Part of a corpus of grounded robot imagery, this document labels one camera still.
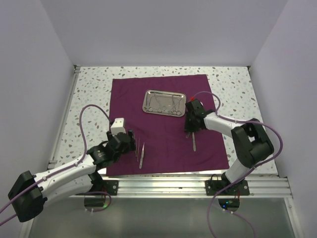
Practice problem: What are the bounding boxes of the steel scalpel handle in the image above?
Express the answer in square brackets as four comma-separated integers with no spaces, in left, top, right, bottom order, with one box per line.
[192,132,196,152]

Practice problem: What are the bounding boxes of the thin steel instrument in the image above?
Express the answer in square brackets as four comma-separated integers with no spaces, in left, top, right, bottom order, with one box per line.
[135,138,140,161]

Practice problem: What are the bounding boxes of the steel forceps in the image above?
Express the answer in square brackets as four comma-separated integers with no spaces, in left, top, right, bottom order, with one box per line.
[139,143,145,169]

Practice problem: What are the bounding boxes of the purple surgical drape cloth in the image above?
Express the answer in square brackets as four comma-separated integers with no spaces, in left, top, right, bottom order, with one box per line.
[106,74,229,176]

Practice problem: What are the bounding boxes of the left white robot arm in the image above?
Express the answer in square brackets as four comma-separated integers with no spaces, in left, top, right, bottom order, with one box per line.
[8,130,136,223]

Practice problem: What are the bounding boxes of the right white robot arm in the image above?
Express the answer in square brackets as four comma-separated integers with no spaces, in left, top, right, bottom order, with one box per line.
[184,99,274,195]

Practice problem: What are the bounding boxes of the steel instrument tray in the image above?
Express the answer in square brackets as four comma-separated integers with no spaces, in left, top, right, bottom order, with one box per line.
[142,90,186,118]

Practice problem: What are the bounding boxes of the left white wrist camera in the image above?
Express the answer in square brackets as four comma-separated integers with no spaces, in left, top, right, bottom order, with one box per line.
[110,118,126,136]

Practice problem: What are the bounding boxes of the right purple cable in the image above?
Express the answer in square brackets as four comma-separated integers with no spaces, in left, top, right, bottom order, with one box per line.
[193,91,284,238]

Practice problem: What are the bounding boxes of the purple cable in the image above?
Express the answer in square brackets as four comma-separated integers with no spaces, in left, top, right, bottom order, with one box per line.
[0,105,117,223]
[193,91,284,238]

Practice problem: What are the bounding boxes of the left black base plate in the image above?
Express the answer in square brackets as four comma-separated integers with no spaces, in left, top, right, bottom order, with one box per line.
[77,180,119,196]

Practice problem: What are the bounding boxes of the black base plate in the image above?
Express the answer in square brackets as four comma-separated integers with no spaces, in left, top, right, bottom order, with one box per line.
[77,180,119,196]
[205,174,250,196]

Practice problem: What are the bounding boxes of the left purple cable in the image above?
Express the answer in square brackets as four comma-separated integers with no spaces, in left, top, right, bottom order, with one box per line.
[0,105,117,223]

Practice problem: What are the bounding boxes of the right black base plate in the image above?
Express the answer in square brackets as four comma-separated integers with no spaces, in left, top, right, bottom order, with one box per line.
[205,174,250,196]

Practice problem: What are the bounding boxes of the left aluminium side rail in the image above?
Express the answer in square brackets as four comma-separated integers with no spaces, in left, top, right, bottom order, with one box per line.
[45,65,81,171]

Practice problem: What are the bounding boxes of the aluminium mounting rail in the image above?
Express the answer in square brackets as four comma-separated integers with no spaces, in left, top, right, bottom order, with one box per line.
[101,174,292,198]

